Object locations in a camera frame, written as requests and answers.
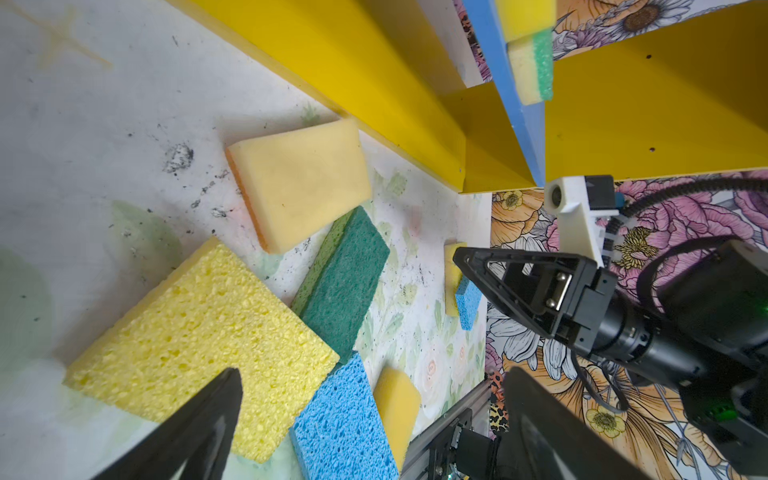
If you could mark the light blue sponge right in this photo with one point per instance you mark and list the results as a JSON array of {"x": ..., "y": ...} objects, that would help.
[{"x": 467, "y": 297}]

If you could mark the yellow porous sponge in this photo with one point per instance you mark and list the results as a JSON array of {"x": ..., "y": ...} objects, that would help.
[{"x": 209, "y": 314}]

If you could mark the bright yellow sponge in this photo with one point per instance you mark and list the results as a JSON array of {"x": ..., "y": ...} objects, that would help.
[{"x": 521, "y": 18}]

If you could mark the dark green sponge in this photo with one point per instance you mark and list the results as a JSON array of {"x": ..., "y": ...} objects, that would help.
[{"x": 340, "y": 285}]

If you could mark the pale yellow sponge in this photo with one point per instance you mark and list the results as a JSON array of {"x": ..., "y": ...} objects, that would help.
[{"x": 295, "y": 183}]

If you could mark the aluminium front rail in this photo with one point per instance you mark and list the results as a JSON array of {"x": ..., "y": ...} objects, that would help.
[{"x": 429, "y": 454}]

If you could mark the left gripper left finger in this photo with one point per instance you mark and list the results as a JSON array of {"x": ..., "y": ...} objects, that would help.
[{"x": 194, "y": 442}]

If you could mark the blue porous sponge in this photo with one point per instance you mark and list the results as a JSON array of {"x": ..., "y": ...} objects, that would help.
[{"x": 340, "y": 435}]

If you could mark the light green sponge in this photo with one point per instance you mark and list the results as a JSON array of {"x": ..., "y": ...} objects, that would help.
[{"x": 531, "y": 60}]

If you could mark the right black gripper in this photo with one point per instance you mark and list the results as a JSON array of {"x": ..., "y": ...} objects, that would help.
[{"x": 564, "y": 297}]

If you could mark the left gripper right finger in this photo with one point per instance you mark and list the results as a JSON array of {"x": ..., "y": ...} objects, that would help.
[{"x": 548, "y": 437}]

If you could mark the golden yellow sponge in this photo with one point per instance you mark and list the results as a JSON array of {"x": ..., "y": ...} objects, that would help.
[{"x": 398, "y": 403}]

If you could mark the yellow wooden shelf unit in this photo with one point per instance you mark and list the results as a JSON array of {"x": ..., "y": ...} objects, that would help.
[{"x": 685, "y": 99}]

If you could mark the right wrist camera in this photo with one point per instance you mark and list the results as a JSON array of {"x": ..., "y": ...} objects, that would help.
[{"x": 577, "y": 202}]

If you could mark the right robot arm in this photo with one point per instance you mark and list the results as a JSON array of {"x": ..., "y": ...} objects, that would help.
[{"x": 703, "y": 334}]

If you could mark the small yellow sponge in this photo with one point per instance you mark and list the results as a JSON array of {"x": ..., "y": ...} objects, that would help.
[{"x": 452, "y": 278}]

